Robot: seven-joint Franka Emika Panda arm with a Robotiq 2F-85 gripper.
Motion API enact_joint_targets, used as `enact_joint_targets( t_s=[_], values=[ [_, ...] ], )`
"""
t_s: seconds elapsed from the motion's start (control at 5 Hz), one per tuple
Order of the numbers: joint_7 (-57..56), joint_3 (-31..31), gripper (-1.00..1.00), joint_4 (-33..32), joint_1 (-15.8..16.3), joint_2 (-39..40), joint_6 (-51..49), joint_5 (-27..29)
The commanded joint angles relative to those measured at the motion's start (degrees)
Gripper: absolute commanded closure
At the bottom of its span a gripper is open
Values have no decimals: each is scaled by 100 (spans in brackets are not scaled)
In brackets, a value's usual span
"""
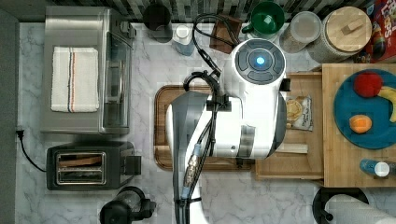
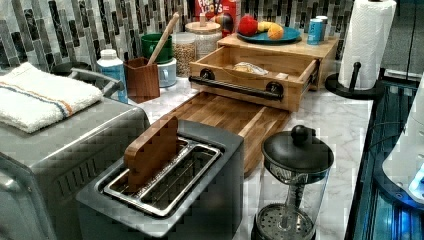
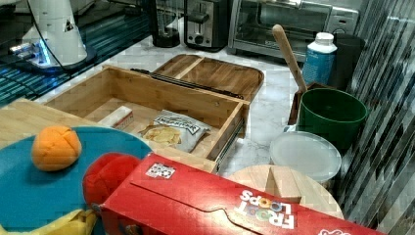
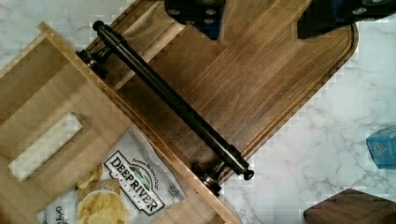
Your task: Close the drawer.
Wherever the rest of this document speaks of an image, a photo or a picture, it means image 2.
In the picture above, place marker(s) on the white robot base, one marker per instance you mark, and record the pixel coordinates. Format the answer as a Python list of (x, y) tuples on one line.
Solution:
[(401, 175)]

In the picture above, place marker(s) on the wooden drawer cabinet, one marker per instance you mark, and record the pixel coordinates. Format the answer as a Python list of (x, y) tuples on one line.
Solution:
[(325, 52)]

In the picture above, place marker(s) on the red plush apple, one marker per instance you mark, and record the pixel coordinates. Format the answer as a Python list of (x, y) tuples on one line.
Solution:
[(247, 25)]

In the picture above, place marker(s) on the white striped towel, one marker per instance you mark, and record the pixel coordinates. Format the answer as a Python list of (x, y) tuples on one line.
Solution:
[(31, 99)]

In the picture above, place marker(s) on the teal plate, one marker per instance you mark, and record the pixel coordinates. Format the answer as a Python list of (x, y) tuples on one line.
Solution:
[(290, 35)]

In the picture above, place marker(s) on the wooden utensil handle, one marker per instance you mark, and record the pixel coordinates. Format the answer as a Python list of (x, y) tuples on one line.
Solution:
[(158, 47)]

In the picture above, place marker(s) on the wooden drawer with black handle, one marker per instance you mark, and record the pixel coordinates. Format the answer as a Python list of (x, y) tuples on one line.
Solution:
[(288, 78)]

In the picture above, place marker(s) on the orange plush fruit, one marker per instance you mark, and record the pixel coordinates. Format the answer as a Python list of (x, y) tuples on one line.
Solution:
[(275, 32)]

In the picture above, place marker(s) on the large wooden cutting board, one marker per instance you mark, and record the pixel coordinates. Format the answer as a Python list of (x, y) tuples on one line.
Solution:
[(251, 121)]

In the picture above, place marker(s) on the small wooden board in toaster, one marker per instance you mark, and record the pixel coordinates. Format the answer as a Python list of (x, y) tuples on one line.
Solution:
[(151, 151)]

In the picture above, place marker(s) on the white mug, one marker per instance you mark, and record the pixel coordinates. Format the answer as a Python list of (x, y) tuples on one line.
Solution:
[(167, 74)]

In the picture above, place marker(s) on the glass jar with wooden lid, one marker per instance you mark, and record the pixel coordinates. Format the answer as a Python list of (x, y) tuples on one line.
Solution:
[(207, 33)]

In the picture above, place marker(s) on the red Froot Loops cereal box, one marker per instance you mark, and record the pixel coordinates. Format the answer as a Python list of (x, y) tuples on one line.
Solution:
[(223, 12)]

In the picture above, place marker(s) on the glass jar with clear lid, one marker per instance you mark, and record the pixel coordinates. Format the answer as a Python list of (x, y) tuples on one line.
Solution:
[(184, 52)]

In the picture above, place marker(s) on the blue can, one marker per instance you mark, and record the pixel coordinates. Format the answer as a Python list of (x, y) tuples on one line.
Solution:
[(314, 32)]

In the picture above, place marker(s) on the yellow plush banana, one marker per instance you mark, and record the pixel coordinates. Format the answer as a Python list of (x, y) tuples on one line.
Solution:
[(263, 26)]

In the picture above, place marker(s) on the plastic bag in drawer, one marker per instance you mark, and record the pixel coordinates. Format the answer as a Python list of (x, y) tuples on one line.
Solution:
[(250, 68)]

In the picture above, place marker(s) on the blue white plastic bottle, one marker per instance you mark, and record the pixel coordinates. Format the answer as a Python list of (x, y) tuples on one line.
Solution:
[(112, 66)]

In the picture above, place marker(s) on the black pot behind bottle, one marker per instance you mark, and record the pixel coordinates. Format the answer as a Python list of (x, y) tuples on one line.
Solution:
[(64, 69)]

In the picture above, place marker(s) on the white paper towel roll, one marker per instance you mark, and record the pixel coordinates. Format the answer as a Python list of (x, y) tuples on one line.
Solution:
[(365, 42)]

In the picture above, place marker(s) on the glass french press black lid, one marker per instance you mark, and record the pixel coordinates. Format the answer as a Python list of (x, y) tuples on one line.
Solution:
[(293, 180)]

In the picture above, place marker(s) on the brown wooden utensil holder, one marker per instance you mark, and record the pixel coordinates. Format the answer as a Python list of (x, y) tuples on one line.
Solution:
[(142, 80)]

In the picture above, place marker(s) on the green mug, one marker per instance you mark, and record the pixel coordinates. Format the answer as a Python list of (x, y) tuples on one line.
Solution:
[(149, 43)]

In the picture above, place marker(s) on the grey two-slot toaster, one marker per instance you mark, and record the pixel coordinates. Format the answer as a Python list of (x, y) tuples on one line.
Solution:
[(198, 195)]

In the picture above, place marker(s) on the stainless toaster oven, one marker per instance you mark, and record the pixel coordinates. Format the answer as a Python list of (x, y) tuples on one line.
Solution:
[(41, 172)]

